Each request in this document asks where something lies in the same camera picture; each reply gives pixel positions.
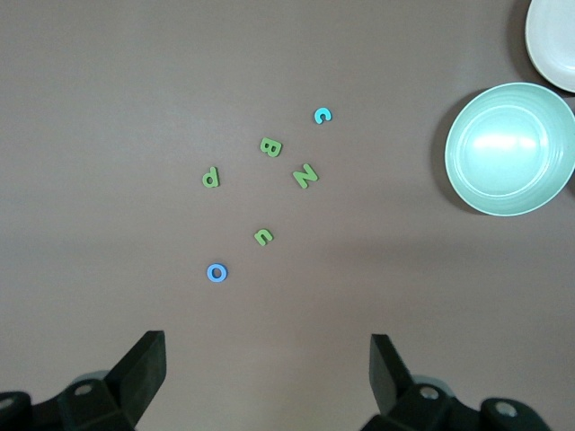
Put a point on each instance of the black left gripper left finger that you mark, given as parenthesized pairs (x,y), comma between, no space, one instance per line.
(112,399)

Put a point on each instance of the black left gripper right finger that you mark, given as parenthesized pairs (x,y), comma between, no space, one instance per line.
(404,404)

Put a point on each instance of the pink beige plate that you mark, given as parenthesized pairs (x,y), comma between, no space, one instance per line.
(552,40)

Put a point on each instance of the green plate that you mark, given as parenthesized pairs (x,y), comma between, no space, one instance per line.
(507,148)

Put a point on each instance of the teal foam letter C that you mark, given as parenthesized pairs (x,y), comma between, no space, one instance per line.
(316,114)

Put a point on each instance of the green foam letter U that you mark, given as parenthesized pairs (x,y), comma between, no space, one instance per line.
(258,239)

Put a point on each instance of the green foam letter P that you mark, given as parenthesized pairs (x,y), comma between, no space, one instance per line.
(216,178)

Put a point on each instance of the brown table cover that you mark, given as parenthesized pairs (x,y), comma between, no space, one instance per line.
(135,90)

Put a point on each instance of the green foam letter B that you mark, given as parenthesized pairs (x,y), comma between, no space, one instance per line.
(271,147)

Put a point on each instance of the green foam letter N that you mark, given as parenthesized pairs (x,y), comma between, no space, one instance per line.
(306,176)

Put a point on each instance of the blue foam letter O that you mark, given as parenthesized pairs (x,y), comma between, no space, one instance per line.
(209,272)

